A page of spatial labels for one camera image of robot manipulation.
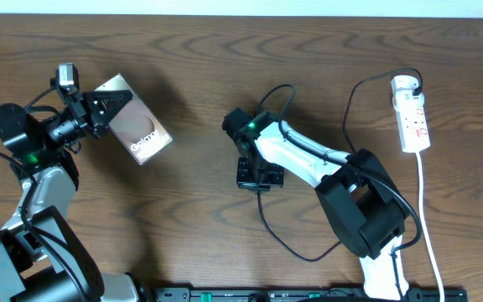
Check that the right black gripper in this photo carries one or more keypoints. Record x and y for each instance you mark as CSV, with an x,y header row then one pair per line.
x,y
243,182

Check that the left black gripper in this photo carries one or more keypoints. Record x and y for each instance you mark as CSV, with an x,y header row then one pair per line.
x,y
82,116

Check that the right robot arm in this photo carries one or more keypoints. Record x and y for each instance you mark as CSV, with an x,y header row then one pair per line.
x,y
364,208

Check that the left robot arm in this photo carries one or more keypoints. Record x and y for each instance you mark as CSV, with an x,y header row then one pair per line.
x,y
41,258

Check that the white power strip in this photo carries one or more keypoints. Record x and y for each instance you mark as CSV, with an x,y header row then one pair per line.
x,y
411,120

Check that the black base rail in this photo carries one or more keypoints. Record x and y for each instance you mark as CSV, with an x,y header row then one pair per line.
x,y
291,295

